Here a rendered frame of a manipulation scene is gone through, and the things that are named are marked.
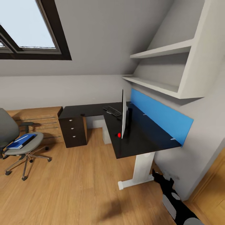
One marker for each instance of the desk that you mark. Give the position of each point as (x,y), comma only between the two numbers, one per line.
(143,139)

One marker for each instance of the monitor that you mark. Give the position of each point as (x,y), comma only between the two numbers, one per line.
(123,115)

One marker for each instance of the folder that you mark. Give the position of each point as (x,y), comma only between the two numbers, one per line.
(21,141)

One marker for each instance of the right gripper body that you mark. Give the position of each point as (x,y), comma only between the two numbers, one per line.
(160,179)

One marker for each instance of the swivel chair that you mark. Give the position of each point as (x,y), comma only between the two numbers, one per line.
(9,132)

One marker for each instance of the desktop computer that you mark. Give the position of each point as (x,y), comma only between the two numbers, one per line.
(106,137)

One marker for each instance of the door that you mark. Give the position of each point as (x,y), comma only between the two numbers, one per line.
(209,195)

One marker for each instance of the keyboard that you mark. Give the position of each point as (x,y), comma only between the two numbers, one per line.
(112,111)

